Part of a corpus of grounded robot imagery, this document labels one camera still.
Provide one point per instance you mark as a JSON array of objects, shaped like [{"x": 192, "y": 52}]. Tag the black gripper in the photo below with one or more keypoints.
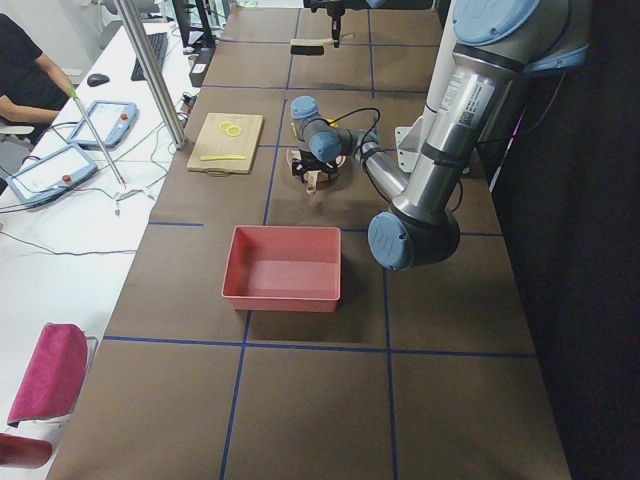
[
  {"x": 334, "y": 21},
  {"x": 317, "y": 165}
]

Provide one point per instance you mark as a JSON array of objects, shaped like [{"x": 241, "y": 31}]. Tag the aluminium frame post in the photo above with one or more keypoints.
[{"x": 142, "y": 48}]

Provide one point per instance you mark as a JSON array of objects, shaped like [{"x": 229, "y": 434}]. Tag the metal grabber stick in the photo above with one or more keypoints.
[{"x": 85, "y": 115}]

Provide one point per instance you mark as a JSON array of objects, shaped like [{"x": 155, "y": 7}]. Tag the pink plastic bin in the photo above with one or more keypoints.
[{"x": 284, "y": 269}]

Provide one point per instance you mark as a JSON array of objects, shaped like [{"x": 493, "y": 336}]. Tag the near blue teach pendant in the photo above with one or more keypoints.
[{"x": 52, "y": 176}]

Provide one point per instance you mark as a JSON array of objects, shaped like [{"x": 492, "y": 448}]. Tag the black computer mouse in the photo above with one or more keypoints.
[{"x": 97, "y": 79}]

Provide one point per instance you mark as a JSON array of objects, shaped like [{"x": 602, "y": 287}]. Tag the seated person black shirt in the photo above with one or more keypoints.
[{"x": 34, "y": 88}]

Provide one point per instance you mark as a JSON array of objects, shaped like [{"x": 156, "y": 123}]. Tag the blue teach pendant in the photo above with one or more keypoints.
[
  {"x": 52, "y": 176},
  {"x": 112, "y": 120}
]

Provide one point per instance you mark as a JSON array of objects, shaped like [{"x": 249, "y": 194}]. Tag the far blue teach pendant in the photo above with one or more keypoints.
[{"x": 112, "y": 120}]

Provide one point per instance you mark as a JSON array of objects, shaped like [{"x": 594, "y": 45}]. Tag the beige hand brush black bristles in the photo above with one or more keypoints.
[{"x": 316, "y": 47}]

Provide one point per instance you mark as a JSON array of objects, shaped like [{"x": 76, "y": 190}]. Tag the wooden cutting board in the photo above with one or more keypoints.
[{"x": 213, "y": 141}]

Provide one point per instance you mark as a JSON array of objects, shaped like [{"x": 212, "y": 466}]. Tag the yellow-green plastic knife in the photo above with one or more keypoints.
[{"x": 224, "y": 157}]

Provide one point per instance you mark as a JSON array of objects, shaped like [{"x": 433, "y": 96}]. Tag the magenta cloth on stand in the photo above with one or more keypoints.
[{"x": 54, "y": 376}]

